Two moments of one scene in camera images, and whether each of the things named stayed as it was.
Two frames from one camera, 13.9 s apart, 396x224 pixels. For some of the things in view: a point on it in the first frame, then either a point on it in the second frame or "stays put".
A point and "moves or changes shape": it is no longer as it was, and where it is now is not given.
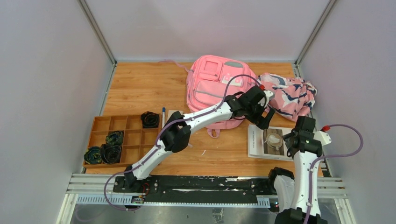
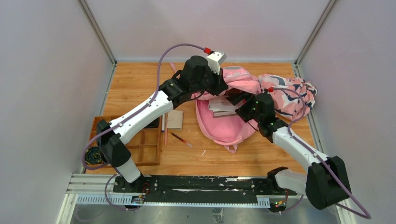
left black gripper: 267,115 to 220,85
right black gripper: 287,138 to 242,112
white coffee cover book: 268,143 moves or changes shape
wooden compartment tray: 137,142 stays put
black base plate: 199,189 stays put
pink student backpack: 211,78 moves or changes shape
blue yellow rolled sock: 93,155 stays put
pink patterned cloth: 292,97 stays put
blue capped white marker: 163,117 stays put
